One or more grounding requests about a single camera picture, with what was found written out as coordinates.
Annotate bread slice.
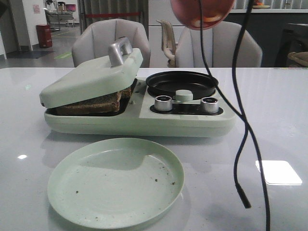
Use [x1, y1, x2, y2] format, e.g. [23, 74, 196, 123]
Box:
[55, 91, 122, 116]
[121, 87, 132, 99]

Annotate mint green sandwich maker lid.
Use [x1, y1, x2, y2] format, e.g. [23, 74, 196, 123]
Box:
[39, 48, 143, 108]

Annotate pink bowl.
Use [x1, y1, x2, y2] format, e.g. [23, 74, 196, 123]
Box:
[170, 0, 235, 30]

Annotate orange shrimp pieces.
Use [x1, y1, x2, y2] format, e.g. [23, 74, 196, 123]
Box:
[192, 14, 222, 27]

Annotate mint green breakfast maker base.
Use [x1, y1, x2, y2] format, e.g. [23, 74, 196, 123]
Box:
[44, 79, 236, 137]

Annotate left silver control knob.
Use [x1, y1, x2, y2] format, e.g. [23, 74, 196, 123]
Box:
[154, 95, 172, 112]

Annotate silver control knob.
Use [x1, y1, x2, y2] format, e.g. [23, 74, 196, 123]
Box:
[154, 95, 172, 112]
[200, 97, 219, 114]

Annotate black round frying pan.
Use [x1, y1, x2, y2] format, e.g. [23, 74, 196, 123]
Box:
[146, 71, 218, 100]

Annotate right silver control knob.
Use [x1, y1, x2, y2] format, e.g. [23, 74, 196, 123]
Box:
[200, 97, 219, 114]

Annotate beige office chair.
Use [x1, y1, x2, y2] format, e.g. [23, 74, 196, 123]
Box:
[157, 20, 177, 68]

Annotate mint green round plate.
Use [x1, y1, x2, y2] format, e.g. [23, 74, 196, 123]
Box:
[47, 138, 184, 230]

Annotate left grey upholstered chair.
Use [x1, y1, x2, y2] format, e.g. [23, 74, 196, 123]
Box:
[72, 19, 151, 68]

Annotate grey upholstered chair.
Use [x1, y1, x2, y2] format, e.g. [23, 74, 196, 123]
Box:
[72, 19, 151, 68]
[175, 21, 263, 68]

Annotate right grey upholstered chair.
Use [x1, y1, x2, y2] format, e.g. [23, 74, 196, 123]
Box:
[175, 21, 263, 68]

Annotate red barrier belt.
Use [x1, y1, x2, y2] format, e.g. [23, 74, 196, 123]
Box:
[85, 12, 141, 18]

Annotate white refrigerator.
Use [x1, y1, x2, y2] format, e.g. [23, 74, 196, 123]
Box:
[148, 0, 185, 68]

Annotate red trash bin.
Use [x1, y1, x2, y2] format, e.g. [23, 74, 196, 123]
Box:
[36, 24, 52, 48]

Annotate fruit plate on counter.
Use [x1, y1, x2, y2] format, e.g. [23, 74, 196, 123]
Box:
[253, 0, 270, 9]

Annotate thin black cable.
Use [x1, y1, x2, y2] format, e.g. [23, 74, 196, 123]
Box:
[197, 0, 271, 231]

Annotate thick black cable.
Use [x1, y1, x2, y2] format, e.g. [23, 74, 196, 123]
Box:
[231, 0, 256, 209]

